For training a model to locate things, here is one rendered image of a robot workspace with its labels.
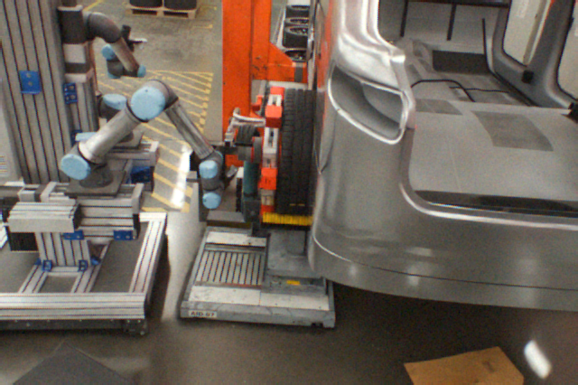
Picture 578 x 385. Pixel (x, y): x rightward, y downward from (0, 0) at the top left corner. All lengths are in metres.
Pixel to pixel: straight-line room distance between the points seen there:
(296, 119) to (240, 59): 0.72
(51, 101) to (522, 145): 2.23
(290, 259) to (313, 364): 0.61
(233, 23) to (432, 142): 1.25
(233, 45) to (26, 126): 1.15
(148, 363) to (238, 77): 1.61
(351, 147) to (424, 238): 0.36
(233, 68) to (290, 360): 1.62
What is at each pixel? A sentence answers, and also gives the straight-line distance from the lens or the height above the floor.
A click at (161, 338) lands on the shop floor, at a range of 2.70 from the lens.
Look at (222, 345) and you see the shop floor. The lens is 2.63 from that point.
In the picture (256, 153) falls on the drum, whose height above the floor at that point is 0.86.
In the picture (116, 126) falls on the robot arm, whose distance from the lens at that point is 2.04.
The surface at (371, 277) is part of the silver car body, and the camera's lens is 1.75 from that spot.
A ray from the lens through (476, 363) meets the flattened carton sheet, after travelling 2.80.
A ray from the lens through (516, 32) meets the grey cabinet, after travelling 8.09.
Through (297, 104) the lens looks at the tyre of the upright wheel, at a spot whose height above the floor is 1.16.
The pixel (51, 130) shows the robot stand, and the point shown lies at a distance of 2.49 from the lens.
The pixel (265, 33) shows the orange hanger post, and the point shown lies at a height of 0.96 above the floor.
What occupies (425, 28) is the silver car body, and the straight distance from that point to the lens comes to 4.98.
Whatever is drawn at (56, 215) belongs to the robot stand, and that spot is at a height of 0.73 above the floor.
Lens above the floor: 1.92
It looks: 29 degrees down
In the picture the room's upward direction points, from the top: 5 degrees clockwise
